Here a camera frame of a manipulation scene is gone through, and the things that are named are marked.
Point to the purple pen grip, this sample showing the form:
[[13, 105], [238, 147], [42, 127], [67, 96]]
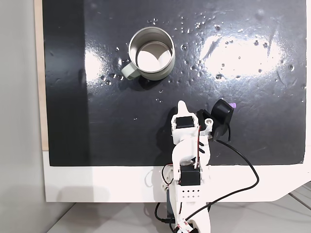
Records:
[[233, 105]]

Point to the sage green steel mug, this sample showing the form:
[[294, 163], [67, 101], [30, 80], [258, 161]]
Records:
[[155, 75]]

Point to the black table mat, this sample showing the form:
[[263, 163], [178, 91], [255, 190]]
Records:
[[116, 126]]

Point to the wooden edge strip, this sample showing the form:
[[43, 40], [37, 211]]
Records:
[[39, 72]]

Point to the black oval camera box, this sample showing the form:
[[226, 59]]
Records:
[[221, 111]]

